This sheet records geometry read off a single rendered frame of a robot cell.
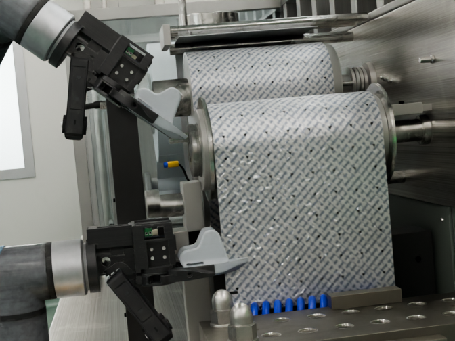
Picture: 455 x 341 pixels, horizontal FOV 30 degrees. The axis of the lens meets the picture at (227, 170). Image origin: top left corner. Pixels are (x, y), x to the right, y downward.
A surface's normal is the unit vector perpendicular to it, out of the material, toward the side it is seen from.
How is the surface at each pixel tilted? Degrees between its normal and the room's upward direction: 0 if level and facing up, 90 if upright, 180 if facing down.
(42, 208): 90
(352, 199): 90
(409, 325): 0
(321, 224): 90
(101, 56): 90
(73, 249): 44
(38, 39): 111
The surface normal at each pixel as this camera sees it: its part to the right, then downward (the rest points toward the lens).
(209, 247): 0.16, 0.04
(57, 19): 0.39, -0.37
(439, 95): -0.99, 0.09
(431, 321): -0.09, -0.99
